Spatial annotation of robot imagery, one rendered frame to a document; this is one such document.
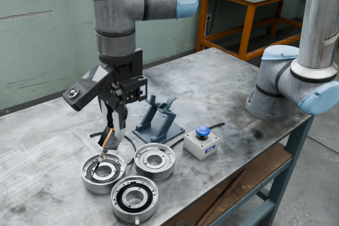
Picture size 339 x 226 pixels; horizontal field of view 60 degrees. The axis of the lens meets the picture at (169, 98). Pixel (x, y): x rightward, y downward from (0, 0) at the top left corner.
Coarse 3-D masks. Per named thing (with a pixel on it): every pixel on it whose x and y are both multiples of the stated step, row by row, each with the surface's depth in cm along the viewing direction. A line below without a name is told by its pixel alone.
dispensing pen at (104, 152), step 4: (108, 128) 67; (112, 128) 68; (104, 132) 67; (108, 132) 67; (104, 136) 67; (100, 140) 68; (104, 140) 67; (100, 144) 67; (104, 152) 68; (100, 156) 69; (104, 156) 69; (100, 160) 69; (96, 168) 69; (92, 176) 70
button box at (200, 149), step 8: (184, 136) 83; (192, 136) 82; (208, 136) 83; (216, 136) 83; (184, 144) 84; (192, 144) 81; (200, 144) 80; (208, 144) 80; (216, 144) 83; (192, 152) 82; (200, 152) 79; (208, 152) 82; (200, 160) 81
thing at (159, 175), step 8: (152, 144) 80; (160, 144) 80; (136, 152) 76; (152, 152) 78; (168, 152) 79; (136, 160) 76; (144, 160) 76; (152, 160) 79; (160, 160) 78; (136, 168) 74; (152, 168) 74; (168, 168) 73; (144, 176) 73; (152, 176) 72; (160, 176) 72
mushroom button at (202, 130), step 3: (198, 126) 82; (201, 126) 82; (204, 126) 82; (198, 129) 81; (201, 129) 80; (204, 129) 81; (207, 129) 81; (198, 132) 80; (201, 132) 80; (204, 132) 80; (207, 132) 80; (201, 135) 80; (204, 135) 80
